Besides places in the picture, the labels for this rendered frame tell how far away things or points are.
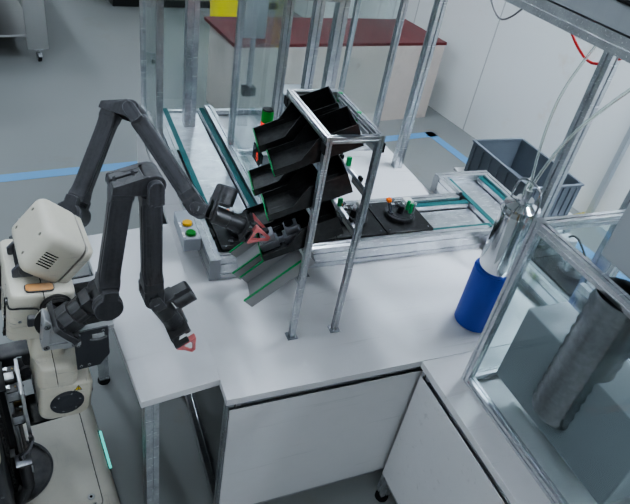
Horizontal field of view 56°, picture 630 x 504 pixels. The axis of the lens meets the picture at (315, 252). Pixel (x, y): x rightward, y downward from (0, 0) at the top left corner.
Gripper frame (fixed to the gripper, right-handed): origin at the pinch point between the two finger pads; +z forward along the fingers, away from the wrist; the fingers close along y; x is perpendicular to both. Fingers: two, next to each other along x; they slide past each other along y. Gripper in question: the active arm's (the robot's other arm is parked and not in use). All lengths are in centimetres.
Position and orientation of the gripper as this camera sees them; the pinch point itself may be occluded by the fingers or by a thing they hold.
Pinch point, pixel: (266, 234)
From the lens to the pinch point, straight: 195.5
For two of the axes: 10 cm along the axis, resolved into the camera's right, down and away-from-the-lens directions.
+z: 8.1, 3.1, 5.0
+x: -5.4, 7.4, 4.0
